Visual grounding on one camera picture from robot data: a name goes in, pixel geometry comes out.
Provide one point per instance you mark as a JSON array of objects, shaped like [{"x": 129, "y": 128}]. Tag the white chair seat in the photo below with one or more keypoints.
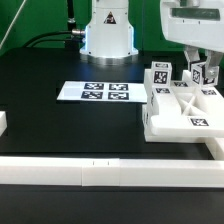
[{"x": 149, "y": 137}]

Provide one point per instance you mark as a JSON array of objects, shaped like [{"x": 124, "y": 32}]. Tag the white obstacle fence wall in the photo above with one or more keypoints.
[{"x": 117, "y": 172}]

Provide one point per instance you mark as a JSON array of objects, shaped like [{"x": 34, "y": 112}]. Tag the white part at left edge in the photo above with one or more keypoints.
[{"x": 3, "y": 122}]

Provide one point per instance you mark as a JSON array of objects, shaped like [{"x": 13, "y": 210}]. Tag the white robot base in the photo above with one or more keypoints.
[{"x": 109, "y": 36}]

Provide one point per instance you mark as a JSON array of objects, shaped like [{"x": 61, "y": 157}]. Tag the white chair back frame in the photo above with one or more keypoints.
[{"x": 184, "y": 109}]

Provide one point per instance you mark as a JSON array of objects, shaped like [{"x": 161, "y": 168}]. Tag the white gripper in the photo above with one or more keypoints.
[{"x": 198, "y": 23}]

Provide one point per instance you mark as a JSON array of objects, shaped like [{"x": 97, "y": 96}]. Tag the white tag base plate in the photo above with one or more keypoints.
[{"x": 102, "y": 91}]

